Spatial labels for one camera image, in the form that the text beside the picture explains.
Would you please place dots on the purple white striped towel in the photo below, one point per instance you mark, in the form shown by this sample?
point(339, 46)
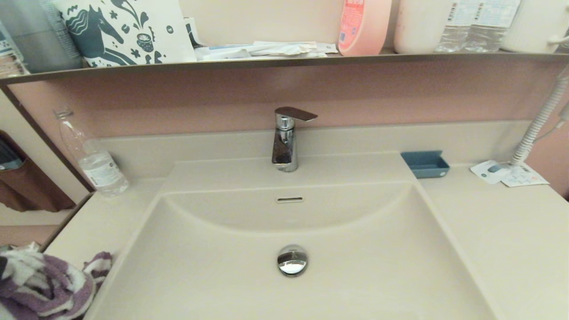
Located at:
point(44, 284)

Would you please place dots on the chrome sink faucet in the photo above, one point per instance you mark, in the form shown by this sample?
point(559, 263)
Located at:
point(284, 151)

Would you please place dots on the chrome sink drain stopper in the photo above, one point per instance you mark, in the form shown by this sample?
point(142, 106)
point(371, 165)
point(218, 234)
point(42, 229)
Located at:
point(292, 262)

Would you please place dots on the beige ceramic sink basin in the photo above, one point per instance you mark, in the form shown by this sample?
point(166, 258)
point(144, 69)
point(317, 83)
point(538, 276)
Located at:
point(378, 266)

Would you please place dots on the white plastic sachet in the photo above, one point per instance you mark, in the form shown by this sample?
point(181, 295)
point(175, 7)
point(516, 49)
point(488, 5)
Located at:
point(222, 54)
point(289, 49)

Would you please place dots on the blue plastic soap dish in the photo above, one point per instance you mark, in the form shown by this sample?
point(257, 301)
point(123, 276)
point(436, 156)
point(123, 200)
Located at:
point(426, 168)

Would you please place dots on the pink lotion bottle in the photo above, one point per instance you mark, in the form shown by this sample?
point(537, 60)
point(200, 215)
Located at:
point(369, 31)

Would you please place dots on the white bag with horse print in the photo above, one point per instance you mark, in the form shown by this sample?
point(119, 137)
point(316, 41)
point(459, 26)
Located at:
point(169, 44)

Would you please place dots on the clear bottle without cap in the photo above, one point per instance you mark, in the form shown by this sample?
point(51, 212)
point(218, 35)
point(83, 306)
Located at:
point(100, 171)

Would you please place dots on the white round plastic container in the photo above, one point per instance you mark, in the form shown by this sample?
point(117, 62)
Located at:
point(420, 26)

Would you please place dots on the white card with blue logo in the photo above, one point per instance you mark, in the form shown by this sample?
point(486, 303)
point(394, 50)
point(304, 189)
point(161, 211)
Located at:
point(482, 174)

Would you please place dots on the white printed paper leaflet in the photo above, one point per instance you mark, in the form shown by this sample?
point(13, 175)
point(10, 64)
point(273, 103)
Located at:
point(526, 178)

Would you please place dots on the dark framed side mirror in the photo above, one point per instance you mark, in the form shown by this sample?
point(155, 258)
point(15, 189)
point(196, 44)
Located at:
point(26, 146)

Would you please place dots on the grey translucent pouch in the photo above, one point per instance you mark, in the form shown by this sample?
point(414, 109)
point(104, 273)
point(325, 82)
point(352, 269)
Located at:
point(40, 40)

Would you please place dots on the white mug on shelf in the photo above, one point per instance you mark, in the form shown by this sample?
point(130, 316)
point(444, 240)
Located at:
point(533, 26)

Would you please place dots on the printed cardboard packet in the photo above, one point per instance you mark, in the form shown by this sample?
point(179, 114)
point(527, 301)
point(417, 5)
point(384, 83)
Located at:
point(9, 62)

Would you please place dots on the brown wall shelf ledge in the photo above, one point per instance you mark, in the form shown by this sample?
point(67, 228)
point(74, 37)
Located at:
point(266, 62)

